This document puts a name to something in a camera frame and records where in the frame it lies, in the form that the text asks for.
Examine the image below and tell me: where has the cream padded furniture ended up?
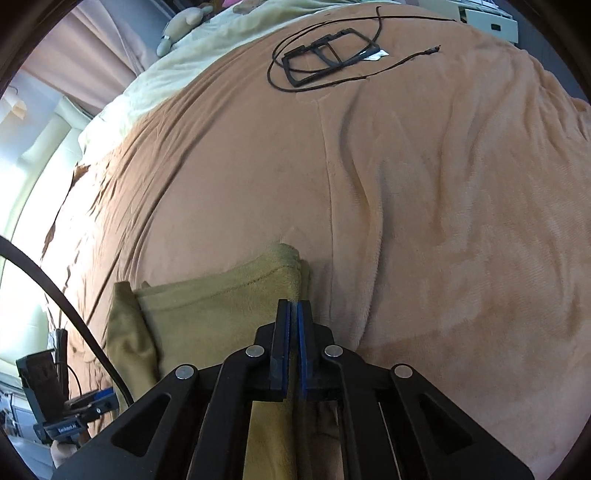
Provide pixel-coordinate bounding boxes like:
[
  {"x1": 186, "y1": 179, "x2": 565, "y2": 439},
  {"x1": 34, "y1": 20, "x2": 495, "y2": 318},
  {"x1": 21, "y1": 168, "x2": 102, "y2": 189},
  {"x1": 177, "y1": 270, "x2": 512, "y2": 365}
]
[{"x1": 0, "y1": 95, "x2": 93, "y2": 370}]

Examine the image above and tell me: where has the thick black cable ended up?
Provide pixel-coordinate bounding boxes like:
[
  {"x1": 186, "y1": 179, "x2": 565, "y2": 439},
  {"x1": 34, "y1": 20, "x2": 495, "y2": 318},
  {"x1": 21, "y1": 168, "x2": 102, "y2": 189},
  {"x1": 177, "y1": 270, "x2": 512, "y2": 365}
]
[{"x1": 0, "y1": 236, "x2": 134, "y2": 407}]

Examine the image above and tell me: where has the white drawer cabinet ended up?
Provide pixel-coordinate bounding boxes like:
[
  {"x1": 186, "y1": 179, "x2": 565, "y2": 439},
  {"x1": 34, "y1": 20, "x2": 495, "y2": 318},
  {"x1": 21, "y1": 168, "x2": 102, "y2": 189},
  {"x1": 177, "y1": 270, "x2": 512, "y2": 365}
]
[{"x1": 431, "y1": 0, "x2": 520, "y2": 44}]

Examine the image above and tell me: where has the brown fleece blanket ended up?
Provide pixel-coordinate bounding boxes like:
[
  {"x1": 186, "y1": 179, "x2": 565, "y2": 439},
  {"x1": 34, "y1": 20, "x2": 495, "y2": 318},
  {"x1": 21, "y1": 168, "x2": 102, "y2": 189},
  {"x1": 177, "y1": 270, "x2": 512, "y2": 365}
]
[{"x1": 39, "y1": 0, "x2": 591, "y2": 480}]

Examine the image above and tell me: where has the black rectangular frame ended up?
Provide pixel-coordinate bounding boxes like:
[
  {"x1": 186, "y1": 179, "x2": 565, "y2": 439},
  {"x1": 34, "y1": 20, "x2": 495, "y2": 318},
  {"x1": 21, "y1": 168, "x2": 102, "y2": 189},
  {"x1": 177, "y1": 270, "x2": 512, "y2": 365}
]
[{"x1": 281, "y1": 28, "x2": 382, "y2": 88}]

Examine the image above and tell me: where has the cream blanket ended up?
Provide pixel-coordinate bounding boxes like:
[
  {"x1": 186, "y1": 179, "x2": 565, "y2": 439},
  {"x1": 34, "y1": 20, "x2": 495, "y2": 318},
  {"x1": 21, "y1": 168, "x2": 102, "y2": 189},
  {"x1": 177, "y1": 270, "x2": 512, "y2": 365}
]
[{"x1": 78, "y1": 0, "x2": 333, "y2": 162}]

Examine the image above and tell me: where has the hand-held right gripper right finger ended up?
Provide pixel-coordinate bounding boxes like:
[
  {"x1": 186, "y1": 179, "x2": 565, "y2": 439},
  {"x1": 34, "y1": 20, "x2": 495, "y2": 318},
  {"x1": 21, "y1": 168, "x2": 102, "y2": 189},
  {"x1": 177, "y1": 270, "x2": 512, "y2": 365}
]
[{"x1": 299, "y1": 302, "x2": 534, "y2": 480}]

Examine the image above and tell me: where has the thin black cable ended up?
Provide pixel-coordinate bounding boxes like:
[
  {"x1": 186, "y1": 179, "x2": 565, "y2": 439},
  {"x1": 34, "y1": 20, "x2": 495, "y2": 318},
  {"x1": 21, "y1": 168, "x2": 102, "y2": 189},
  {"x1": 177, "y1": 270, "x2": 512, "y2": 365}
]
[{"x1": 268, "y1": 4, "x2": 441, "y2": 93}]

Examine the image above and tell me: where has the pink curtain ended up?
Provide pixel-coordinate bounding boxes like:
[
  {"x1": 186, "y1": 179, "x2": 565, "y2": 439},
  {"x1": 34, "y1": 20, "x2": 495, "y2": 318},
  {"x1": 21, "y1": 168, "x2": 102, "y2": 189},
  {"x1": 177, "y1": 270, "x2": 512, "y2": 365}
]
[{"x1": 21, "y1": 0, "x2": 185, "y2": 116}]

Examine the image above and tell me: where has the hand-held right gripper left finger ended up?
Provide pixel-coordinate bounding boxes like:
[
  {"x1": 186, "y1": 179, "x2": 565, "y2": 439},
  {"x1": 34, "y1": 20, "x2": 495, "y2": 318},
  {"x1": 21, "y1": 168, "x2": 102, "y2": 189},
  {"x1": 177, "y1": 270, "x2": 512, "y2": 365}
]
[{"x1": 51, "y1": 300, "x2": 291, "y2": 480}]

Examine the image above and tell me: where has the person's left hand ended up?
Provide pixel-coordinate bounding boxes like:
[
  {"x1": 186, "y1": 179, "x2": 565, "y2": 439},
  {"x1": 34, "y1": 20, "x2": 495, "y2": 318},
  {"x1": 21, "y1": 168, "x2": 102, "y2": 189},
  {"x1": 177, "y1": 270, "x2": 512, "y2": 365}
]
[{"x1": 50, "y1": 440, "x2": 83, "y2": 469}]

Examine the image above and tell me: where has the beige plush toy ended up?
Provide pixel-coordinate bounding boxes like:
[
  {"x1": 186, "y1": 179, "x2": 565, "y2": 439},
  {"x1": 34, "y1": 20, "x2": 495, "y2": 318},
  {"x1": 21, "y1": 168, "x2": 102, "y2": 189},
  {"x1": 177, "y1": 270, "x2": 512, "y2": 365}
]
[{"x1": 156, "y1": 4, "x2": 215, "y2": 57}]

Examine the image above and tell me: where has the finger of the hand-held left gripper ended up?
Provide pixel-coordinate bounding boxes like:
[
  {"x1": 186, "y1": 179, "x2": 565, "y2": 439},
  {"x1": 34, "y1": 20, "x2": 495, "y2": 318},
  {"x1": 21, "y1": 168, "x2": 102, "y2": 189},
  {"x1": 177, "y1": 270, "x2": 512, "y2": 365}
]
[{"x1": 65, "y1": 389, "x2": 117, "y2": 418}]

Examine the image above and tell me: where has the olive t-shirt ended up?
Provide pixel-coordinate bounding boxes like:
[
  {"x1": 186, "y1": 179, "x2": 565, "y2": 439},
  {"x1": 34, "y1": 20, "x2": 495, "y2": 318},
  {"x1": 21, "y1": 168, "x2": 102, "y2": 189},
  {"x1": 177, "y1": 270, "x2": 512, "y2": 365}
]
[{"x1": 106, "y1": 243, "x2": 345, "y2": 480}]

